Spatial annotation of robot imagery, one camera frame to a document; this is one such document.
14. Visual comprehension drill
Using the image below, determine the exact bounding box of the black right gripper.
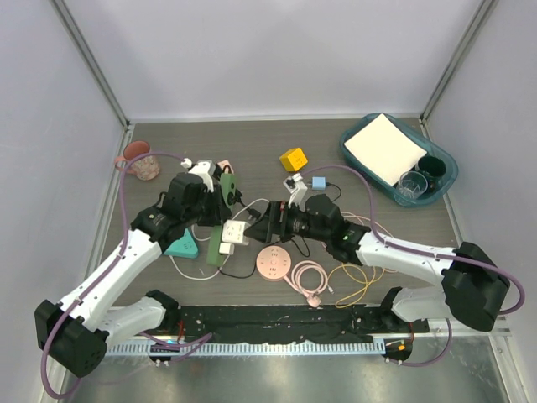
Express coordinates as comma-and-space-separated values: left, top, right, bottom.
245, 198, 331, 243

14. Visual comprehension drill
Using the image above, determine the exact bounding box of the white cube adapter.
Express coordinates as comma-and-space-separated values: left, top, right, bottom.
221, 219, 250, 246

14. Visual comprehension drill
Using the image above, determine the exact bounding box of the pink round socket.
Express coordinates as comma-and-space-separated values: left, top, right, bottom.
255, 245, 291, 281

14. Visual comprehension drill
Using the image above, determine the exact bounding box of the small white charger plug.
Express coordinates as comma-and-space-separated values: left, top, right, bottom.
219, 243, 235, 255

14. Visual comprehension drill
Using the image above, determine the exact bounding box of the peach cube socket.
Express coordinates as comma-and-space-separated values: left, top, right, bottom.
218, 160, 234, 173

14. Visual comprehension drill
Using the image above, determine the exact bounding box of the teal triangular socket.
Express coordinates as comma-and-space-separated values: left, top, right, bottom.
164, 229, 199, 259

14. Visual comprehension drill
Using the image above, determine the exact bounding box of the green power strip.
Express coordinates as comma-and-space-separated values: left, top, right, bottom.
206, 172, 237, 267

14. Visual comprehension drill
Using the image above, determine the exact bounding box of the light blue charger plug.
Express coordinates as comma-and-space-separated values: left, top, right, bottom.
306, 176, 327, 191

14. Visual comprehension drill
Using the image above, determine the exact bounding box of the yellow cube socket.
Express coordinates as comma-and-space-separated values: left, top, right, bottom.
279, 148, 308, 172

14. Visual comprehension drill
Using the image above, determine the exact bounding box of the green charger plug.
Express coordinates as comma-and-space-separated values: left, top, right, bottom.
247, 208, 261, 219

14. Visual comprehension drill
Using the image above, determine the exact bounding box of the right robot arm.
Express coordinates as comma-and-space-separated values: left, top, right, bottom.
244, 195, 510, 332

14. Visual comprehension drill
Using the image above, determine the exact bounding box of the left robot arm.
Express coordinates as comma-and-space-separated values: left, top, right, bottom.
34, 172, 234, 378

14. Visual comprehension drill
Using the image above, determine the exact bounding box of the pink floral mug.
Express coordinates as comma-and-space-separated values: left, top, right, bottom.
114, 140, 160, 181

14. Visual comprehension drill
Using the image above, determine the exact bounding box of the white paper pad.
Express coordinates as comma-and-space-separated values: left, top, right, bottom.
343, 113, 427, 186

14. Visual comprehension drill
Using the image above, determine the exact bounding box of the clear glass cup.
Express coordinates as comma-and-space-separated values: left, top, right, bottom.
396, 170, 429, 200

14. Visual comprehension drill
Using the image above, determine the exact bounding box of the teal plastic tray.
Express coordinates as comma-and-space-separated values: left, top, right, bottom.
340, 113, 458, 207

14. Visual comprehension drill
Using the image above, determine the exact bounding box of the dark green cup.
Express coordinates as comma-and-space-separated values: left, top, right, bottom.
415, 154, 447, 189

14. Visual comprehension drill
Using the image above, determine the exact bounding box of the white usb cable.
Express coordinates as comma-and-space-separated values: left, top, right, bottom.
169, 197, 272, 280

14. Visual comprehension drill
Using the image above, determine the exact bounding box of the black usb cable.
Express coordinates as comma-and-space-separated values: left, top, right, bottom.
217, 183, 341, 279

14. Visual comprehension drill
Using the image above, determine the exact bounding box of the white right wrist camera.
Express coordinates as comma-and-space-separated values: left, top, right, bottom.
283, 173, 308, 207

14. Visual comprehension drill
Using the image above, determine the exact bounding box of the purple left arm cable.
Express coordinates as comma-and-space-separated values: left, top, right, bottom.
41, 151, 188, 400

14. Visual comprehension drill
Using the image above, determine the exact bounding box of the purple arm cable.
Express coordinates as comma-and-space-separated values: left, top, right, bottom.
300, 164, 526, 366
41, 151, 188, 400

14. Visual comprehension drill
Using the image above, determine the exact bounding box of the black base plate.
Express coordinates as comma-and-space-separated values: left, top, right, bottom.
129, 304, 429, 343

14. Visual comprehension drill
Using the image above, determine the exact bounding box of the white cable duct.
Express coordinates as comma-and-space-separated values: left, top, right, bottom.
107, 338, 385, 358

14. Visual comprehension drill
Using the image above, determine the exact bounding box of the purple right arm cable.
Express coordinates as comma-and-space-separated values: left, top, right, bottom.
300, 164, 526, 366

